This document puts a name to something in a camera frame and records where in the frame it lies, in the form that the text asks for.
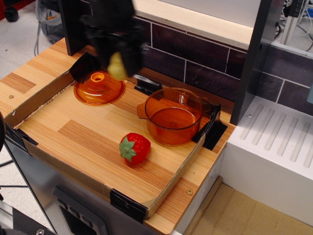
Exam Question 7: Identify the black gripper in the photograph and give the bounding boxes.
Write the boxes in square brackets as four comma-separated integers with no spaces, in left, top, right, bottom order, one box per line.
[80,15,147,77]

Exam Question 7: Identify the yellow toy potato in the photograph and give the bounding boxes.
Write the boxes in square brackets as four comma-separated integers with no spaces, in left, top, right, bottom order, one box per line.
[107,52,128,81]

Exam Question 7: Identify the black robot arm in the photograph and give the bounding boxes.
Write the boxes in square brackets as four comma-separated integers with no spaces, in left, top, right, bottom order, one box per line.
[80,0,144,81]

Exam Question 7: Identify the orange transparent pot lid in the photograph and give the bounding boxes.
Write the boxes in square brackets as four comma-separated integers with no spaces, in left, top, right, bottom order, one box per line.
[74,70,126,106]

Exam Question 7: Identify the orange transparent pot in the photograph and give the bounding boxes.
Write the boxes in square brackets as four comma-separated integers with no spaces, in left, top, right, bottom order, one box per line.
[137,88,213,145]

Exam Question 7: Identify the cardboard fence with black tape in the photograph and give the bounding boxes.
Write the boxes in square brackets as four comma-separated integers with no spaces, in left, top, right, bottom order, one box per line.
[0,51,234,232]

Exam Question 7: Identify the grey bag on floor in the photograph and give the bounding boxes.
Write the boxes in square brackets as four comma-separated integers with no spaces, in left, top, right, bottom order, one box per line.
[35,0,64,44]

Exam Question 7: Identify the red toy strawberry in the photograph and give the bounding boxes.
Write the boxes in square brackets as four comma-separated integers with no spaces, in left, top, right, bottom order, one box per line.
[119,133,151,165]

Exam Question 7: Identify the white toy sink drainboard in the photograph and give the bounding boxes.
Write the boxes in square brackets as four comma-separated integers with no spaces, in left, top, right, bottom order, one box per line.
[220,97,313,225]

